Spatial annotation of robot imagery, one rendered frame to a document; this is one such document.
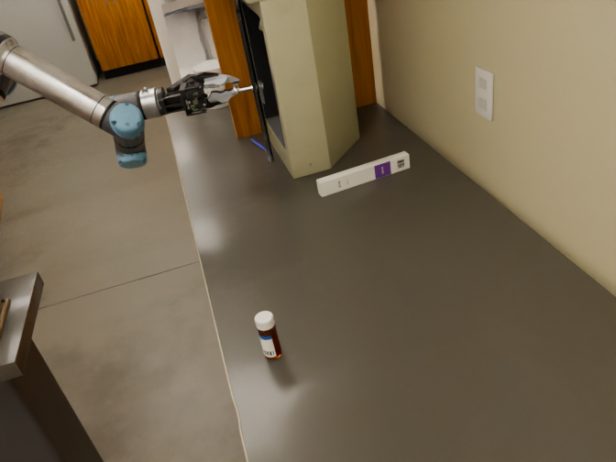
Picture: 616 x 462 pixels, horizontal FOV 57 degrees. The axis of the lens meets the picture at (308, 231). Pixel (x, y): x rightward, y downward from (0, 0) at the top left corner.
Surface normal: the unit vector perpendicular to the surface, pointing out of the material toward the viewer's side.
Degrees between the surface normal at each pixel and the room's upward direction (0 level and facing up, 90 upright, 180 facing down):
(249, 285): 0
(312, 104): 90
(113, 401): 0
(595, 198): 90
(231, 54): 90
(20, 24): 90
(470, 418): 0
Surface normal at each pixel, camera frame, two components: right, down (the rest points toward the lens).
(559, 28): -0.95, 0.28
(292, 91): 0.28, 0.50
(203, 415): -0.15, -0.82
